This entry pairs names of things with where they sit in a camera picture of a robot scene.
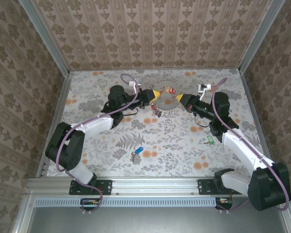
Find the black connector board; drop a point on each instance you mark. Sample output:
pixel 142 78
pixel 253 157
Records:
pixel 87 204
pixel 224 202

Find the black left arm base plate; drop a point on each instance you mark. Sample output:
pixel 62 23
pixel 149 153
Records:
pixel 106 187

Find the large metal keyring with keys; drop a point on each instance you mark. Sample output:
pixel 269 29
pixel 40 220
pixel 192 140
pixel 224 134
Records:
pixel 171 90

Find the aluminium back rail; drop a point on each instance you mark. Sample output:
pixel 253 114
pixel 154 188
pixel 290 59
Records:
pixel 155 70

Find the key with blue tag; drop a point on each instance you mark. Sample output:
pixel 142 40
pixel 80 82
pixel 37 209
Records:
pixel 138 150

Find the key with green tag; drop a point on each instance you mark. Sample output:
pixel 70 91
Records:
pixel 211 139

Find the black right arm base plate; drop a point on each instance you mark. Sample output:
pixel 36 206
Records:
pixel 205 187

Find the aluminium side rail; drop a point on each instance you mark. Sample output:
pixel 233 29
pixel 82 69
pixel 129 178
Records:
pixel 60 109
pixel 252 106

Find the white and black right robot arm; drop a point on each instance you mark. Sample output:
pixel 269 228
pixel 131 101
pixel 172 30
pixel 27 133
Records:
pixel 245 150

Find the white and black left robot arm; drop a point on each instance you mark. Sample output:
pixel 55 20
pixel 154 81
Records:
pixel 94 125

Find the grey metal panel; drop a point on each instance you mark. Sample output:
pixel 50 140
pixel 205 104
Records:
pixel 155 221

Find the aluminium corner post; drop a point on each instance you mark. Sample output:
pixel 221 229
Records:
pixel 262 36
pixel 46 38

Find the aluminium mounting rail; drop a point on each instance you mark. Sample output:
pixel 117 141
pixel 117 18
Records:
pixel 155 185

